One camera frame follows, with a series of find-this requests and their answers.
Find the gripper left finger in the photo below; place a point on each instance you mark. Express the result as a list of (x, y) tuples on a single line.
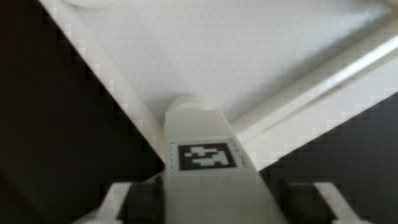
[(132, 205)]

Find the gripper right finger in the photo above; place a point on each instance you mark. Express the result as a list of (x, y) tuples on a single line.
[(315, 205)]

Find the white desk top tray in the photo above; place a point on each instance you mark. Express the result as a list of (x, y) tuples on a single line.
[(290, 60)]

